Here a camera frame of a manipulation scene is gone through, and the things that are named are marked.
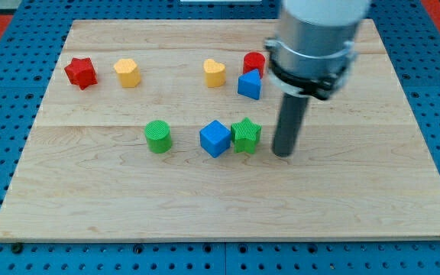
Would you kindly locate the yellow heart block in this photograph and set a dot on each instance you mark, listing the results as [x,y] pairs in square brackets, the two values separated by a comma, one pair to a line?
[215,73]

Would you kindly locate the red star block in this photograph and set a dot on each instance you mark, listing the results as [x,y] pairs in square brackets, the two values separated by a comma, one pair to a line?
[81,72]

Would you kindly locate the green star block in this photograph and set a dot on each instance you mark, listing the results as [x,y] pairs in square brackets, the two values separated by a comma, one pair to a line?
[245,136]

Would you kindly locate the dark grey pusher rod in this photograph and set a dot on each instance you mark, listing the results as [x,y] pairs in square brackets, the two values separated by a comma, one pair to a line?
[289,122]

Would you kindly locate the light wooden board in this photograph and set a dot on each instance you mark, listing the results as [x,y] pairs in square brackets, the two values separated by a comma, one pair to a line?
[361,170]

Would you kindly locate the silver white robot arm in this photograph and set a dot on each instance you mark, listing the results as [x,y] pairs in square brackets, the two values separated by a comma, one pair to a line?
[312,51]

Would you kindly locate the blue triangle block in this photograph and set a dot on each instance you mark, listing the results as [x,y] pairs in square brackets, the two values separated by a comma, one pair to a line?
[249,84]

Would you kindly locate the blue cube block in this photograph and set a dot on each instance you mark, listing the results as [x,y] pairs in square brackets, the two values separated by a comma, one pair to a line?
[215,138]

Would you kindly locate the yellow hexagon block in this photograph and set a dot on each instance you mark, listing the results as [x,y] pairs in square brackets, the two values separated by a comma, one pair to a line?
[128,73]

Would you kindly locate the red cylinder block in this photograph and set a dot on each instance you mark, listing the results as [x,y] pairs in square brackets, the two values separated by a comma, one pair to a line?
[254,61]

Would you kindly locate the green cylinder block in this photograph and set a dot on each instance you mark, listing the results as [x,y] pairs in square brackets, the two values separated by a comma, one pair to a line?
[158,136]

